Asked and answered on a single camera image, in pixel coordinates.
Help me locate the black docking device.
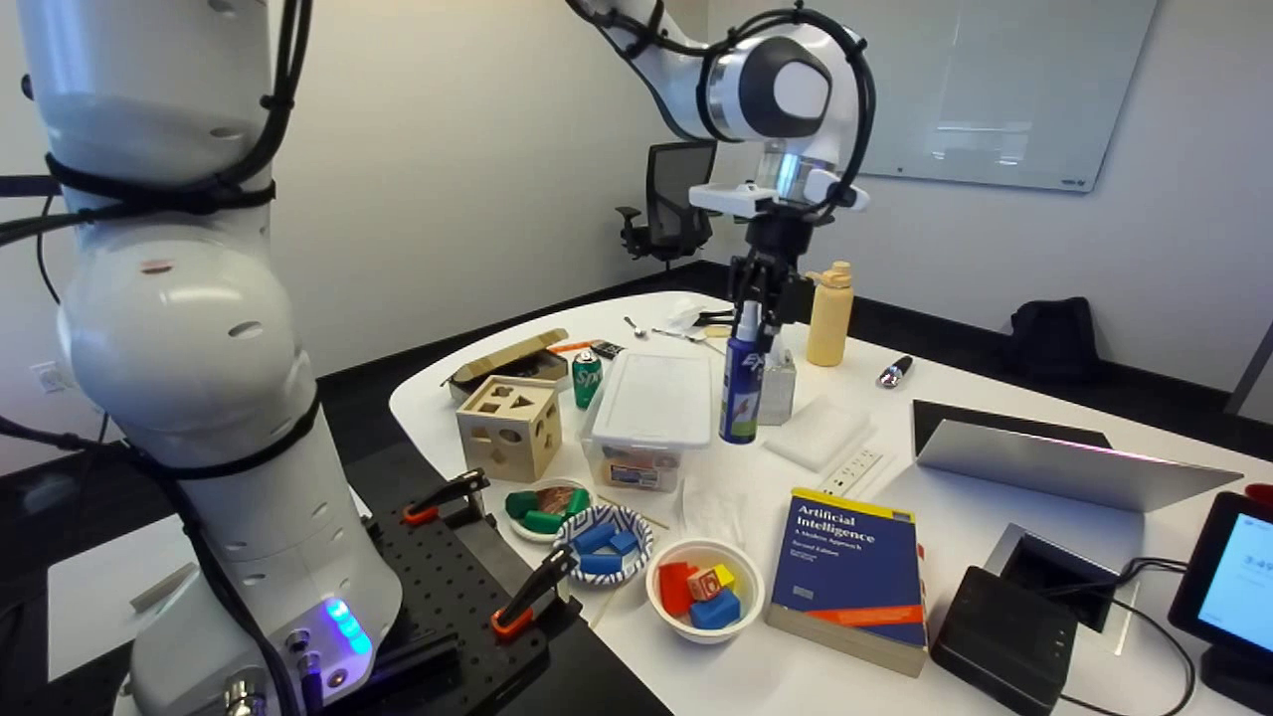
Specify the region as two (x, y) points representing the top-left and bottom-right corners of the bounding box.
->
(1000, 527), (1145, 634)

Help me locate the blue artificial intelligence textbook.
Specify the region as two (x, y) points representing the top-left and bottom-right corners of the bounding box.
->
(764, 484), (930, 679)

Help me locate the red wooden block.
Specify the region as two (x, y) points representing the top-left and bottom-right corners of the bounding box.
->
(657, 560), (697, 619)

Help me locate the white bowl with mixed blocks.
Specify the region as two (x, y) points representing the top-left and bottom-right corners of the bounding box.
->
(643, 532), (768, 650)

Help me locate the tan plastic bottle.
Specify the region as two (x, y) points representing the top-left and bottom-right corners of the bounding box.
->
(805, 260), (861, 369)

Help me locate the black office chair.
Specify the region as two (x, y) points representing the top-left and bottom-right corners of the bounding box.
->
(613, 134), (722, 276)

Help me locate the wooden shape sorter cube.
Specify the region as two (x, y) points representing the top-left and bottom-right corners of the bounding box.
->
(453, 374), (571, 484)

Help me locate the grey open laptop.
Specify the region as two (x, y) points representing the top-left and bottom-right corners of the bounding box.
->
(872, 393), (1247, 581)

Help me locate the white lidded plastic container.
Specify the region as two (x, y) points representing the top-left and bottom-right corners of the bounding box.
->
(589, 337), (722, 497)

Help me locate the white power strip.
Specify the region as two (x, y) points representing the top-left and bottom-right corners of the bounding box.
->
(824, 447), (893, 500)

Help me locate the black desk cable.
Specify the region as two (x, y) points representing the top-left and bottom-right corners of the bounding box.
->
(1067, 554), (1206, 716)

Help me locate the blue letter block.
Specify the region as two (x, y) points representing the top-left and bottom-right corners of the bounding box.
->
(689, 593), (750, 634)

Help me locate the flat wooden box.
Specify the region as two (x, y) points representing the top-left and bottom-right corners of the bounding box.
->
(442, 328), (573, 411)

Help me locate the black orange bar clamp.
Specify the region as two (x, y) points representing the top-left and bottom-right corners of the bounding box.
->
(487, 541), (581, 650)
(393, 471), (495, 532)

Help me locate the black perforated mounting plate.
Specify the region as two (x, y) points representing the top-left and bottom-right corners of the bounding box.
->
(342, 440), (670, 716)

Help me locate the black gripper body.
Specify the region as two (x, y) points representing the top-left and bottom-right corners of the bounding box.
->
(742, 212), (815, 276)

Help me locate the black tablet with lit screen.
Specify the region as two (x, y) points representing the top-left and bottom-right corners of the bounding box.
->
(1165, 488), (1273, 711)

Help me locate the black marker pen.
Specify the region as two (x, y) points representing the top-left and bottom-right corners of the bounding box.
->
(872, 356), (919, 393)

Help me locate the green bowl with blocks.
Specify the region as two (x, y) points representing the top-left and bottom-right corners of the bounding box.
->
(496, 477), (598, 549)

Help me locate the small clear plastic bottle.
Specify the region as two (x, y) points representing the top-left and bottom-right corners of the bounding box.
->
(756, 345), (805, 430)

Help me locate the blue marker bottle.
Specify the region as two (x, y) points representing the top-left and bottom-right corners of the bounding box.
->
(716, 300), (773, 450)

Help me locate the wall mounted whiteboard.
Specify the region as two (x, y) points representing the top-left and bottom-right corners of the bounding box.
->
(849, 0), (1165, 200)

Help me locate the blue patterned paper plate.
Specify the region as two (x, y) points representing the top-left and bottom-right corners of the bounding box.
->
(555, 505), (654, 588)

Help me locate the black rectangular device box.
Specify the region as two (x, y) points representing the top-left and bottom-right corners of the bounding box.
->
(929, 566), (1081, 716)

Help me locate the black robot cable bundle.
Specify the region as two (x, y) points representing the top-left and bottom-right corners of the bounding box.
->
(0, 0), (316, 255)

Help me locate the black bag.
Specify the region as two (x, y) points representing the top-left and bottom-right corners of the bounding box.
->
(1007, 295), (1105, 391)

